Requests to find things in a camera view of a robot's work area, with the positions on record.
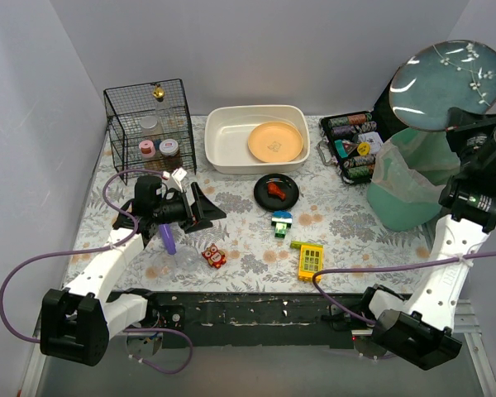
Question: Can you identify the blue ceramic plate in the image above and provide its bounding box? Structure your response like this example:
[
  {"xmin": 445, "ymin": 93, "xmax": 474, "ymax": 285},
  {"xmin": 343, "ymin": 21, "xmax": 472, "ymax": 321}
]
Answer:
[{"xmin": 389, "ymin": 40, "xmax": 496, "ymax": 132}]

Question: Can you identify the brown spice jar white lid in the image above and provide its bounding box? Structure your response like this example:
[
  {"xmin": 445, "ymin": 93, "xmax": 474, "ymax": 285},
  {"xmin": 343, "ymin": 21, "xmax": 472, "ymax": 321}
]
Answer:
[{"xmin": 159, "ymin": 138, "xmax": 183, "ymax": 171}]

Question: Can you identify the pink lid spice jar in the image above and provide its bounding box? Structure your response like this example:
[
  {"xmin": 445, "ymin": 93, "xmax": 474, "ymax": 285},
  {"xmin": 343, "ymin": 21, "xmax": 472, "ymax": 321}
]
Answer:
[{"xmin": 139, "ymin": 140, "xmax": 156, "ymax": 159}]

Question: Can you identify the red drumstick toy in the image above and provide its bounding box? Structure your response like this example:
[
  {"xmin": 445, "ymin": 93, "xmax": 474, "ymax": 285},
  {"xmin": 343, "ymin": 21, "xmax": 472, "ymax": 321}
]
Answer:
[{"xmin": 267, "ymin": 182, "xmax": 286, "ymax": 201}]

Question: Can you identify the black small plate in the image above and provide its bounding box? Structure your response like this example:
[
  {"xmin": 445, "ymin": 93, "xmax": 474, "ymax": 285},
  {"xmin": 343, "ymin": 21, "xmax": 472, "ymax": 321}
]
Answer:
[{"xmin": 253, "ymin": 174, "xmax": 300, "ymax": 212}]

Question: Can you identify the silver lid spice jar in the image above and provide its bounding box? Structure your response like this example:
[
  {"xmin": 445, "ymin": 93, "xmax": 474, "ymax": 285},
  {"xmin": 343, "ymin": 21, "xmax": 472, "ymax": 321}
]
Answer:
[{"xmin": 139, "ymin": 115, "xmax": 163, "ymax": 140}]

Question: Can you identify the yellow bear plate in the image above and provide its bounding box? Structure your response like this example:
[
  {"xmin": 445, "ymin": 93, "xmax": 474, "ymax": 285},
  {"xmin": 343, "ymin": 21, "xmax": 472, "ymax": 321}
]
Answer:
[{"xmin": 248, "ymin": 122, "xmax": 303, "ymax": 163}]

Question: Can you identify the glass bottle gold stopper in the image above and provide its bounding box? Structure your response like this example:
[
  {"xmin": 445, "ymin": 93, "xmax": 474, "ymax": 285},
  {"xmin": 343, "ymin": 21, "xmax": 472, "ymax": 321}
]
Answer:
[{"xmin": 152, "ymin": 84, "xmax": 171, "ymax": 126}]

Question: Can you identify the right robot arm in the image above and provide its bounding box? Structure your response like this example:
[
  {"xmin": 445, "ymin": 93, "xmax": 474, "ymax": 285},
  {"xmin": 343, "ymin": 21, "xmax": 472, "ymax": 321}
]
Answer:
[{"xmin": 362, "ymin": 108, "xmax": 496, "ymax": 371}]

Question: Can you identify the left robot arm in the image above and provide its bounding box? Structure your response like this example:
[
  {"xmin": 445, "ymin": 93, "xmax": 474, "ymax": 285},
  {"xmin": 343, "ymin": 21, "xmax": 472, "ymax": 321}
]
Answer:
[{"xmin": 40, "ymin": 175, "xmax": 226, "ymax": 366}]

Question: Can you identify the red owl toy block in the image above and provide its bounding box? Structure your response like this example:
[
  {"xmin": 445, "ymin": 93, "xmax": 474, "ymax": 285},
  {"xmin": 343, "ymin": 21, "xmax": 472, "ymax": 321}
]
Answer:
[{"xmin": 202, "ymin": 244, "xmax": 227, "ymax": 269}]

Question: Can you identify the clear bin liner bag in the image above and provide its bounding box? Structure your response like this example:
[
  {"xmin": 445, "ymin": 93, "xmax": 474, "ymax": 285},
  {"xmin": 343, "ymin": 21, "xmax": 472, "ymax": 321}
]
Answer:
[{"xmin": 372, "ymin": 128, "xmax": 460, "ymax": 204}]

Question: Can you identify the green trash bin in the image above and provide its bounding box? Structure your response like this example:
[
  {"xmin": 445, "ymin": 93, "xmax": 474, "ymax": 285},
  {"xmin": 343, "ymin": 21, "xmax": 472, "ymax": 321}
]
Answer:
[{"xmin": 366, "ymin": 128, "xmax": 460, "ymax": 232}]

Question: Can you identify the green blue toy block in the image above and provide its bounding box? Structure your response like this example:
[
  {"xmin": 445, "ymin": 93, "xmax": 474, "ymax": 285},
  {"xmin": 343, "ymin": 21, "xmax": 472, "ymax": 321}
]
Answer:
[{"xmin": 271, "ymin": 211, "xmax": 293, "ymax": 239}]

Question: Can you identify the white rectangular basin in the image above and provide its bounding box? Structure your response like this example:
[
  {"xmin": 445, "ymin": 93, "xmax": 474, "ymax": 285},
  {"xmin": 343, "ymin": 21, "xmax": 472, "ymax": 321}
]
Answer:
[{"xmin": 204, "ymin": 105, "xmax": 310, "ymax": 175}]

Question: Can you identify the black poker chip case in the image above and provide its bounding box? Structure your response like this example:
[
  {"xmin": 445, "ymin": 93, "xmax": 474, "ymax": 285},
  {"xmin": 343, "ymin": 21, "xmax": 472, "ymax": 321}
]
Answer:
[{"xmin": 319, "ymin": 88, "xmax": 405, "ymax": 185}]

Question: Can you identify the yellow window toy block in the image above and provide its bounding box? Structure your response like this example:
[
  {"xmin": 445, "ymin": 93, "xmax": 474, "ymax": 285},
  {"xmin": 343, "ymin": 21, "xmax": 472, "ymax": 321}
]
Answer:
[{"xmin": 290, "ymin": 241, "xmax": 323, "ymax": 282}]

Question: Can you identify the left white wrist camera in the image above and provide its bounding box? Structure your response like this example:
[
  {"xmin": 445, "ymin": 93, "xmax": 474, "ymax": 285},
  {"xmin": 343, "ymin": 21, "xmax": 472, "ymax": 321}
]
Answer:
[{"xmin": 160, "ymin": 167, "xmax": 187, "ymax": 193}]

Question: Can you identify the black wire rack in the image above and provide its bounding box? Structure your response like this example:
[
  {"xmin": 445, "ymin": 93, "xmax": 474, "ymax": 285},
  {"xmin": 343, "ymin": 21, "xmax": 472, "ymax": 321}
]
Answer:
[{"xmin": 103, "ymin": 79, "xmax": 197, "ymax": 172}]

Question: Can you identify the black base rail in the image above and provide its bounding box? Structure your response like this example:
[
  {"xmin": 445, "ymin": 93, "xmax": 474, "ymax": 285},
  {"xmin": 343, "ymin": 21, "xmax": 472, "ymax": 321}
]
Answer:
[{"xmin": 132, "ymin": 289, "xmax": 372, "ymax": 349}]

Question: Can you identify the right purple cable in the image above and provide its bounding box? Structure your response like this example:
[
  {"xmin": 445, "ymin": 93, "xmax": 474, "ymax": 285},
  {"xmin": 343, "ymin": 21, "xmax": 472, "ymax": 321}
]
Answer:
[{"xmin": 312, "ymin": 250, "xmax": 496, "ymax": 360}]

